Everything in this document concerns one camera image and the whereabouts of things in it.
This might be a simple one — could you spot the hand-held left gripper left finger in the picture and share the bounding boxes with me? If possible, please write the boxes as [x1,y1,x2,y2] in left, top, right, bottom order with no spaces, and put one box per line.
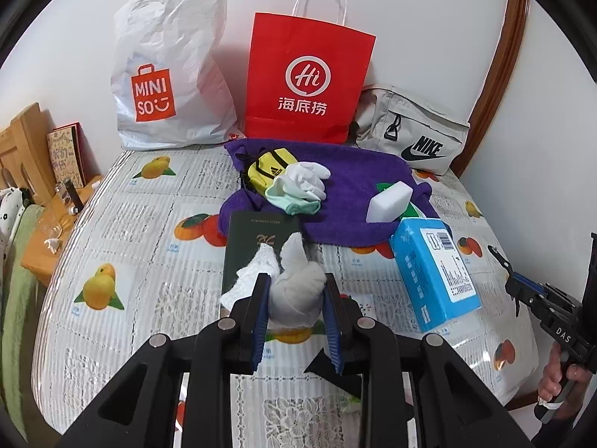
[60,273,272,448]

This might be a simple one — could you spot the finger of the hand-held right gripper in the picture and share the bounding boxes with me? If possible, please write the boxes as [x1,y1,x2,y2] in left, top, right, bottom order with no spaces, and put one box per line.
[506,273,546,315]
[487,244,518,275]

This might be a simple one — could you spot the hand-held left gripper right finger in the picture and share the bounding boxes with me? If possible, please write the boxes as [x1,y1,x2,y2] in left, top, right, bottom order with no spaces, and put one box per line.
[322,273,532,448]

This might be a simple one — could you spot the white fluffy cloth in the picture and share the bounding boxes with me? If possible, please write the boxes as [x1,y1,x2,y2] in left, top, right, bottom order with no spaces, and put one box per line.
[219,245,283,311]

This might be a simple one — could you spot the grey white sock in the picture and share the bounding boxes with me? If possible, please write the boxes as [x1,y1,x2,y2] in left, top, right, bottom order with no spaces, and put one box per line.
[268,232,327,332]

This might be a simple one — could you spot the black fabric strip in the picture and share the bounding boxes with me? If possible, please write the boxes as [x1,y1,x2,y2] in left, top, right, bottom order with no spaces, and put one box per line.
[303,348,363,399]

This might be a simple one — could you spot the blue cardboard box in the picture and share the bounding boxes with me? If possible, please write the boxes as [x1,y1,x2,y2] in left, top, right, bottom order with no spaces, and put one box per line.
[389,218,482,333]

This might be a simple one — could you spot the mint green cloth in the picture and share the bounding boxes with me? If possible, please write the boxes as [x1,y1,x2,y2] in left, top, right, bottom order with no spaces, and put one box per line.
[265,182,323,216]

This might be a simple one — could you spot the white sponge block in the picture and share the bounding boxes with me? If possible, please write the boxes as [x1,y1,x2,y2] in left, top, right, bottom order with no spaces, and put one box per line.
[366,182,415,224]

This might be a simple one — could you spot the green and white packet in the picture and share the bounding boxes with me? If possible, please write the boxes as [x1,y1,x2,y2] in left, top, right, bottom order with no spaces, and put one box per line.
[374,181,426,220]

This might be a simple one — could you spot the yellow mini bag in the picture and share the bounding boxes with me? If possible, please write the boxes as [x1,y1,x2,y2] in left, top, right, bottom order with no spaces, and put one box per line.
[240,147,292,194]

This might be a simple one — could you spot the person's right hand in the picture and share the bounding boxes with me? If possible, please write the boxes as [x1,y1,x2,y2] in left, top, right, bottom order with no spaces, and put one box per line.
[540,343,592,399]

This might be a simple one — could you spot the dark green tin box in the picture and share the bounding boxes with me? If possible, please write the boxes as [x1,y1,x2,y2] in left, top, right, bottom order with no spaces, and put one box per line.
[221,211,304,309]

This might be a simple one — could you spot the fruit print tablecloth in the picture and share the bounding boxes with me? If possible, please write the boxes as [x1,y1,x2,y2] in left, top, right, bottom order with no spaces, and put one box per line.
[35,142,544,448]

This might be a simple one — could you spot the purple towel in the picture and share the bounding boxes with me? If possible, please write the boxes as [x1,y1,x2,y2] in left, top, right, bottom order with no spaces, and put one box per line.
[219,139,441,248]

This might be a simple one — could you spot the beige waist bag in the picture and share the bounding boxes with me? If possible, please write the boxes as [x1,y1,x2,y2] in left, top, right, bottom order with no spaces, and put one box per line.
[352,84,471,175]

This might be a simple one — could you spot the wooden nightstand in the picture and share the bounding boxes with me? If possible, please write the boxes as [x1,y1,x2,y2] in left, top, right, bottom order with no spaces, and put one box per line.
[21,175,103,285]

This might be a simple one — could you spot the dark small bottle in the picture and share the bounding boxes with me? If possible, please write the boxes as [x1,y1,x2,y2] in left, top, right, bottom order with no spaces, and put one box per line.
[63,178,83,212]

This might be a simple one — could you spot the clear glass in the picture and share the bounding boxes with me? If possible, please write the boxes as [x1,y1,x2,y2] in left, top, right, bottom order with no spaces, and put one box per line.
[40,217,65,240]

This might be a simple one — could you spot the green blanket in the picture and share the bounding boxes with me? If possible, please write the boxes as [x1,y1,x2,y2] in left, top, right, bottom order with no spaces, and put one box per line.
[0,205,52,430]

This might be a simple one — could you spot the decorated notebook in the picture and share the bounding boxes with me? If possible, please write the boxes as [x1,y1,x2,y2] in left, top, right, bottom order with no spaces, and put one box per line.
[47,122,87,190]

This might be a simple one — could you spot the white floral plush pillow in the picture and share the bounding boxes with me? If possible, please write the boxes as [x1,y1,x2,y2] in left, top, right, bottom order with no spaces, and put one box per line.
[0,187,35,262]

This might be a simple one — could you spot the red paper bag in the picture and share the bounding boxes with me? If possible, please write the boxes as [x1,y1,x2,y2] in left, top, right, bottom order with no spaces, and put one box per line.
[243,0,376,145]

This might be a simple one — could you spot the white plastic shopping bag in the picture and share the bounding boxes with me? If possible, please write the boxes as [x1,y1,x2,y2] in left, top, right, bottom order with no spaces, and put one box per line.
[111,0,241,151]

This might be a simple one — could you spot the wooden headboard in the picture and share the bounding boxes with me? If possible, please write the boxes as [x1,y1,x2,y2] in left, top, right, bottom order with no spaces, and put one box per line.
[0,103,54,206]

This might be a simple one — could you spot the wooden door frame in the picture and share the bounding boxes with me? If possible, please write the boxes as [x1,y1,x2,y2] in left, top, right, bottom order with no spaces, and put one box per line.
[454,0,530,178]

